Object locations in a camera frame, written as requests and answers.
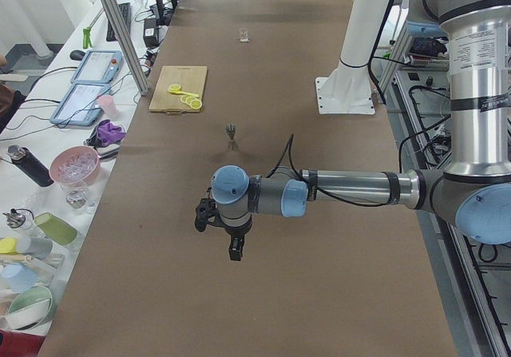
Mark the yellow plastic spoon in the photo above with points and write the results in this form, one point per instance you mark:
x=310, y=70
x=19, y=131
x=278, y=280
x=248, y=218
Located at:
x=183, y=92

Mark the pink bowl with ice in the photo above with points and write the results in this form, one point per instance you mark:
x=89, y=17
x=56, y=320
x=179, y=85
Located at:
x=76, y=164

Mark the green plastic cup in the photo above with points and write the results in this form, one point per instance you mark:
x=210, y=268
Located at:
x=56, y=228

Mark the bamboo cutting board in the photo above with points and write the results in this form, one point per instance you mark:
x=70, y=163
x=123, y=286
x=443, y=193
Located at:
x=191, y=77

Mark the wine glass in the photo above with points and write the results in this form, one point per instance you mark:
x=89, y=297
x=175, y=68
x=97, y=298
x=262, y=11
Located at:
x=76, y=194

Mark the purple cloth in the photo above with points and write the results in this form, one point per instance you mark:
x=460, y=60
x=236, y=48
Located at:
x=108, y=133

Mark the steel jigger measuring cup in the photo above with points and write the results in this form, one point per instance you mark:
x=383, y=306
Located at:
x=230, y=130

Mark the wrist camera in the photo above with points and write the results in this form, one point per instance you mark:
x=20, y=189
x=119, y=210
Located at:
x=206, y=214

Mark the glass syrup dispenser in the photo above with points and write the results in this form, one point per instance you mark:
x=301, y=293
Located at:
x=19, y=219

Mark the green handled grabber tool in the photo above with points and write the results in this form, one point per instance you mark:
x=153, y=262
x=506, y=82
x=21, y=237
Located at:
x=86, y=38

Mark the lemon slice near handle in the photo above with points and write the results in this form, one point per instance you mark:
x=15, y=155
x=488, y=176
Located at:
x=193, y=102

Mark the black power box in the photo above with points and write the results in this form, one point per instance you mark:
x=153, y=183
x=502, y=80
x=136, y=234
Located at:
x=151, y=33

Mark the computer mouse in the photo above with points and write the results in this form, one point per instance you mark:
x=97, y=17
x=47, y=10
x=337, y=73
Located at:
x=77, y=55

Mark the light green bowl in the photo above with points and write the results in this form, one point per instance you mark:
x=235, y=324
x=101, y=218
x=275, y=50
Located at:
x=30, y=309

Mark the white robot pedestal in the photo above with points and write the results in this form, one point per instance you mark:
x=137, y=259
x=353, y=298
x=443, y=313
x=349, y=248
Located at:
x=348, y=90

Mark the upper teach pendant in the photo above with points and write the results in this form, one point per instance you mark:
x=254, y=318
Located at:
x=98, y=67

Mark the yellow plastic cup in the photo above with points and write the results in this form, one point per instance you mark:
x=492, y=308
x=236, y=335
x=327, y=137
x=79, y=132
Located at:
x=8, y=246

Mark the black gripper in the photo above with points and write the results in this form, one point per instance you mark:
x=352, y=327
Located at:
x=235, y=234

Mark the lower teach pendant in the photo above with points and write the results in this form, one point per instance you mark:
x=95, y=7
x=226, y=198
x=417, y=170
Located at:
x=79, y=106

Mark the clear glass measuring cup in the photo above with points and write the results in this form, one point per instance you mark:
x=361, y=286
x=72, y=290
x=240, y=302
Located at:
x=243, y=35

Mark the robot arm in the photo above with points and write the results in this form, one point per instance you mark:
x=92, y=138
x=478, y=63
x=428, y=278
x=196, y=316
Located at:
x=472, y=192

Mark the pink plastic cup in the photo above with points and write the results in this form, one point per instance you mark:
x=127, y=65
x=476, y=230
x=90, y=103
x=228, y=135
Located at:
x=107, y=104

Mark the aluminium frame post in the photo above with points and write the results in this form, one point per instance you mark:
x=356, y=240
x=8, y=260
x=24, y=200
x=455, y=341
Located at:
x=114, y=16

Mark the teach pendant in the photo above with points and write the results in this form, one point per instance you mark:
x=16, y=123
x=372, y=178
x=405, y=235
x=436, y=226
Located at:
x=98, y=67
x=79, y=106

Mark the blue plastic cup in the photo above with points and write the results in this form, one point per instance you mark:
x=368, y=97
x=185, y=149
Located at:
x=19, y=277

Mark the black water bottle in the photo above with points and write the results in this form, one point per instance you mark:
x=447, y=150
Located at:
x=30, y=165

